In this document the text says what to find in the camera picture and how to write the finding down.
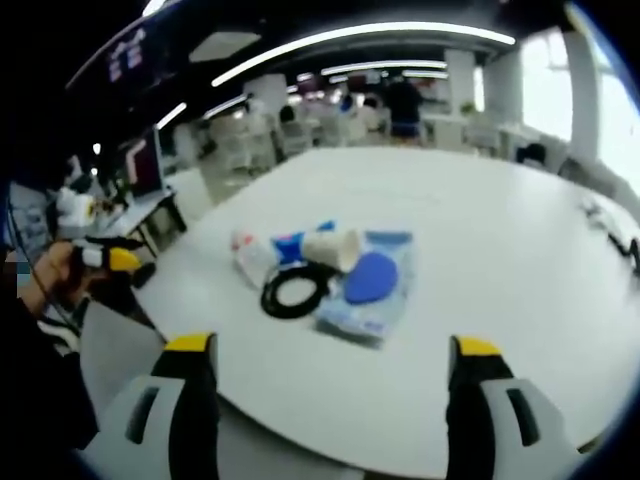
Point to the computer monitor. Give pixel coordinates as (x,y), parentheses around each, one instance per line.
(145,167)

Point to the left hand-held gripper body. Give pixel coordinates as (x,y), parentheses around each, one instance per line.
(92,256)

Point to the blue white packet item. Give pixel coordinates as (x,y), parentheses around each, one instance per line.
(290,247)

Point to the white side desk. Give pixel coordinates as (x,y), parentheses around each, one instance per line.
(145,215)

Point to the white paper cup item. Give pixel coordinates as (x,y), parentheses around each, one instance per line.
(332,250)

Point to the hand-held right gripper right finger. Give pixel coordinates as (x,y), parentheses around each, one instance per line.
(505,430)

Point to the person's left hand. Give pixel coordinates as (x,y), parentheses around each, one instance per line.
(57,275)

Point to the white table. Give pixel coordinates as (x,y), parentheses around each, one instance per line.
(450,225)

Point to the person's dark clothing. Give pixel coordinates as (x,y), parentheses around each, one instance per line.
(40,380)

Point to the blue disc packet item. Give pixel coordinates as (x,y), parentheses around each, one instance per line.
(372,282)

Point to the long ceiling light strip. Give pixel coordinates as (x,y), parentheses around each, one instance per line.
(360,37)

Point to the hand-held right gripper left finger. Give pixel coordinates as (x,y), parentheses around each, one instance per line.
(150,430)

